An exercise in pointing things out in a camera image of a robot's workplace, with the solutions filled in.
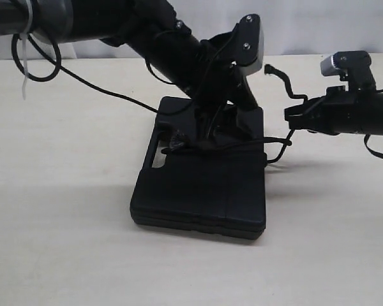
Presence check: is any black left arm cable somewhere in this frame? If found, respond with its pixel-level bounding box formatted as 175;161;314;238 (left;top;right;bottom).
11;30;162;114

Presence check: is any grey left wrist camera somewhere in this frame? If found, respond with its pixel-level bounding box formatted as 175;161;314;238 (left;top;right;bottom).
221;13;264;77

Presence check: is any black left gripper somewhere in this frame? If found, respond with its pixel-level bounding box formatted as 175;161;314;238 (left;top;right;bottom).
178;34;259;140

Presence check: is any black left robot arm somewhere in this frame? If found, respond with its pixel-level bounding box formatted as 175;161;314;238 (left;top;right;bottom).
0;1;264;118

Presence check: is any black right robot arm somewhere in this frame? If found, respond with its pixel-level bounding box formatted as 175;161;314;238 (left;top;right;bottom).
284;86;383;136

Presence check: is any black plastic carry case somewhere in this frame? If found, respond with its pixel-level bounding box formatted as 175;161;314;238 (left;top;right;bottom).
130;108;267;240

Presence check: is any white backdrop curtain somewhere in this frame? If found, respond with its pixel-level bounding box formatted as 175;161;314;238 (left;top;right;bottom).
0;1;383;59

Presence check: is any black cord with frayed knot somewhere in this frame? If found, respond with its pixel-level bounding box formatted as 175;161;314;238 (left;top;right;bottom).
161;63;309;166

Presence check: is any white zip tie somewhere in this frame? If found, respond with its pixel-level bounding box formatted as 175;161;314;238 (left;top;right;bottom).
20;0;33;100

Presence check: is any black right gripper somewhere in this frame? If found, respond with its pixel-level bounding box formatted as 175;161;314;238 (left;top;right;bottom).
283;85;350;135

